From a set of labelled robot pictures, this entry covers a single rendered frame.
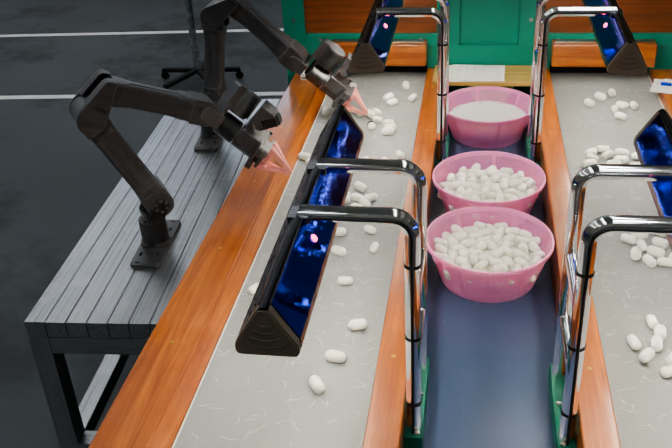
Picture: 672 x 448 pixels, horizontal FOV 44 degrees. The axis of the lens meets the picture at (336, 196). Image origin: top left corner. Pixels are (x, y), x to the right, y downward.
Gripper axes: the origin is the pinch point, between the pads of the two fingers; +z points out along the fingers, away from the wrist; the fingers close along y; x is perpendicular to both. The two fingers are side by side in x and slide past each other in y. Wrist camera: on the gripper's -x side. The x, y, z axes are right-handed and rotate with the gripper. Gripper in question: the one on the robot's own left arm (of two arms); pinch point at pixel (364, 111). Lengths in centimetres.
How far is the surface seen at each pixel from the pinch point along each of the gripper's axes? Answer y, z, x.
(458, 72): 26.6, 18.7, -18.6
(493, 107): 11.5, 30.0, -21.4
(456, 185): -39.3, 21.6, -15.6
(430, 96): 10.6, 13.6, -12.3
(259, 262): -75, -9, 11
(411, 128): -6.7, 11.8, -7.4
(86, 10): 365, -145, 223
